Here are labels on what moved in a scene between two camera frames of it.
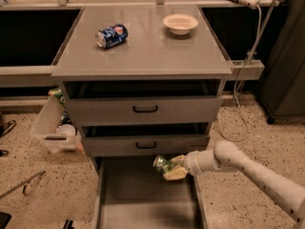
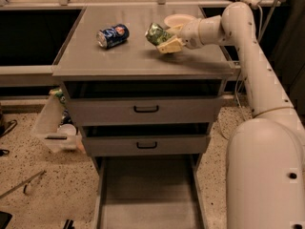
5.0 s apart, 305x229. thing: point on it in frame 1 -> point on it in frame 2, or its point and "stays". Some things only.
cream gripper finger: [178, 159] -> [176, 30]
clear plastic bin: [46, 128] stays
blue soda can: [111, 35] stays
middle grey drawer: [145, 139] stays
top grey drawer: [144, 103] stays
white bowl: [179, 24] stays
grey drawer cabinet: [138, 83] stays
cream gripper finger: [176, 173] -> [172, 45]
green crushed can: [163, 165] -> [156, 34]
